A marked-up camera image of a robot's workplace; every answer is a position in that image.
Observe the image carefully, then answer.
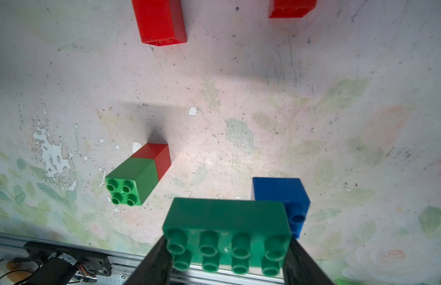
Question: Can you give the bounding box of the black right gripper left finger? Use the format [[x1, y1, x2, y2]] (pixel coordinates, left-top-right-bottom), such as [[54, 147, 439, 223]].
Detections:
[[124, 236, 173, 285]]

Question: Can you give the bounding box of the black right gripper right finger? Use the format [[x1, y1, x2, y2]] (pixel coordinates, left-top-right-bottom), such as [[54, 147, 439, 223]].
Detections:
[[282, 239, 334, 285]]

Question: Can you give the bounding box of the green long lego brick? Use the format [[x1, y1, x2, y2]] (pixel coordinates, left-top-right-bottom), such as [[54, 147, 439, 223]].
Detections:
[[162, 198, 292, 277]]

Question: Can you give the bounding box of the blue small lego brick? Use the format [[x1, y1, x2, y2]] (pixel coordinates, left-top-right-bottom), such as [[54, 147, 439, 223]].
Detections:
[[252, 177, 311, 240]]

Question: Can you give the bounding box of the green square lego brick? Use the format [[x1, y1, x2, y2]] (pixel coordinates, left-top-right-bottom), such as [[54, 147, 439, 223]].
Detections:
[[105, 157, 159, 207]]

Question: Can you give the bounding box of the red base lego brick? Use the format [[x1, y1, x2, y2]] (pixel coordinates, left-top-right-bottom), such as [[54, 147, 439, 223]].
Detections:
[[269, 0, 317, 19]]

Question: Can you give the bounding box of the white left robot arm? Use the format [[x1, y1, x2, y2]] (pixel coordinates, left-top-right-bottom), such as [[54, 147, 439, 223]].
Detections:
[[17, 242, 112, 285]]

